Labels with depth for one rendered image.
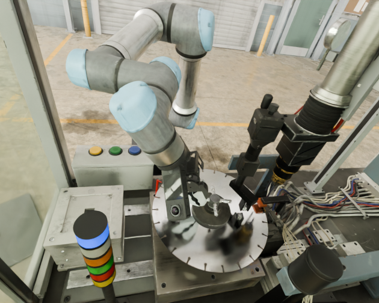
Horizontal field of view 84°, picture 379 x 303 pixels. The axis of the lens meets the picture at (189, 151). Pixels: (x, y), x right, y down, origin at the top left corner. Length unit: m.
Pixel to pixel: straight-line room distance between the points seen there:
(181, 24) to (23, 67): 0.44
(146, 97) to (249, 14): 6.62
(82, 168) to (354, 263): 0.80
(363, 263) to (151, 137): 0.51
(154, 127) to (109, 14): 5.99
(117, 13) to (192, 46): 5.57
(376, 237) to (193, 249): 0.85
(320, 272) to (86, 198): 0.59
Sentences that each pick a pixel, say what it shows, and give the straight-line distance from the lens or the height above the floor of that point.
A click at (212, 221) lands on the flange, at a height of 0.96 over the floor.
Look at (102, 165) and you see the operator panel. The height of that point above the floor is 0.89.
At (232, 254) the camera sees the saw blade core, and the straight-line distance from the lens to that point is 0.58.
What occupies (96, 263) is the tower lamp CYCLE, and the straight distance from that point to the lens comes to 0.41.
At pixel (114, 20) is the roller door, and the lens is 6.32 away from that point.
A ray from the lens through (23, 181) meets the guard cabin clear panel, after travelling 0.63.
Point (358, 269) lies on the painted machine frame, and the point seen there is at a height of 1.05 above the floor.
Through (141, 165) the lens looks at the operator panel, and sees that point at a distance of 0.80.
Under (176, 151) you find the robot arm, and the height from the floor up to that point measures 1.19.
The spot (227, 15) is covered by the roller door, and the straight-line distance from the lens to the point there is 6.69.
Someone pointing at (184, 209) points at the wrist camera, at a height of 1.09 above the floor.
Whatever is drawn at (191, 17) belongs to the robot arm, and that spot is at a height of 1.35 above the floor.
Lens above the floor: 1.45
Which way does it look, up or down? 39 degrees down
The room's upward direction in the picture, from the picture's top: 12 degrees clockwise
